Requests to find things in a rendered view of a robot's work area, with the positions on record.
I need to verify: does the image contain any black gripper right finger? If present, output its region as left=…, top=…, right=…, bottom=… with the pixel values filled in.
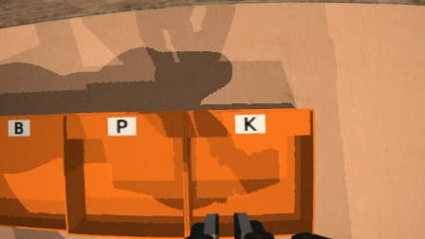
left=233, top=212, right=331, bottom=239

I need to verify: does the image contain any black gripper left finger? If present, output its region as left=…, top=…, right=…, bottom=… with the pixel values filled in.
left=185, top=213, right=219, bottom=239

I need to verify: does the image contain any orange rack of three bins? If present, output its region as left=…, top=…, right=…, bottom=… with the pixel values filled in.
left=0, top=108, right=315, bottom=239

